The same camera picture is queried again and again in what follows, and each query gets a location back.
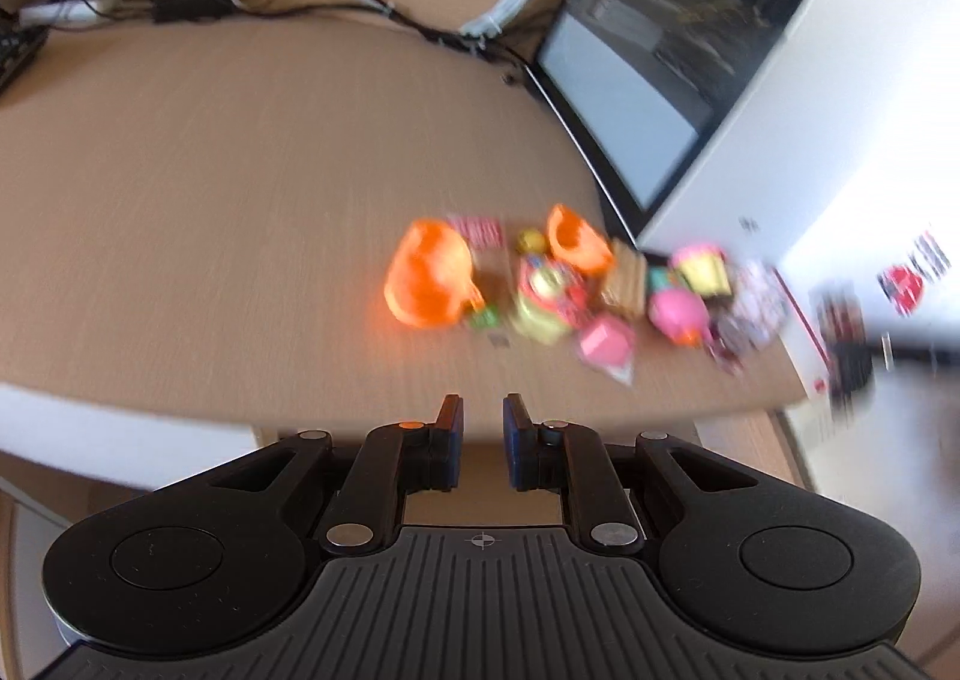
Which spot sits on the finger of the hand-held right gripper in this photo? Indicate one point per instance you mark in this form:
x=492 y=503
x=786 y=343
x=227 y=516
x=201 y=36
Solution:
x=919 y=355

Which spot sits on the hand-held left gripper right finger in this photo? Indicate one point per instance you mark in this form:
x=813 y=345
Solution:
x=516 y=447

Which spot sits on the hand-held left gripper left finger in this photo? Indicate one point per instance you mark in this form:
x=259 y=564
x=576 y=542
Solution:
x=448 y=447

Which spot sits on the small green toy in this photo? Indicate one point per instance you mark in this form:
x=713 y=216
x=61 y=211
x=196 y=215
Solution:
x=484 y=320

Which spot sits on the clear plastic bag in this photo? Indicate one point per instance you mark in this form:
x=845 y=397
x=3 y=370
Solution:
x=757 y=297

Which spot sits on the orange plastic cup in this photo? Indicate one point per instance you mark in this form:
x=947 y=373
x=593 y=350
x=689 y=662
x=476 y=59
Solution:
x=574 y=237
x=427 y=275

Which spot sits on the wooden drawer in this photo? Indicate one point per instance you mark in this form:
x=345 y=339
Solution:
x=739 y=451

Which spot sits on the pink white printed packet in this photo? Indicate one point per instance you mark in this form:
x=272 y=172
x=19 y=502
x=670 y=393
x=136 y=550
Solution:
x=476 y=231

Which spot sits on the pink yellow small box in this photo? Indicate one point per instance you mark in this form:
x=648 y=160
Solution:
x=701 y=271

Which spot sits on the pink eraser in clear package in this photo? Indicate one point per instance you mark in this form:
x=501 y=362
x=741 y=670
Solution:
x=604 y=342

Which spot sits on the wooden toy block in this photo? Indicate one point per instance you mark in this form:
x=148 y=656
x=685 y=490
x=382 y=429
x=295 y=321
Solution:
x=624 y=279

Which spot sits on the pink animal toy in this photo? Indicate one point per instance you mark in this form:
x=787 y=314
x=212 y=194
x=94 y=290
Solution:
x=679 y=316

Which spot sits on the black power adapter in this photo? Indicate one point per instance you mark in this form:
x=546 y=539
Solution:
x=191 y=6

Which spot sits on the white adapter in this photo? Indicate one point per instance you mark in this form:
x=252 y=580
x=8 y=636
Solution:
x=64 y=11

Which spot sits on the black keyboard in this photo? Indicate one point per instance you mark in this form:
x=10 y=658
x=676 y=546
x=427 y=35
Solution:
x=15 y=50

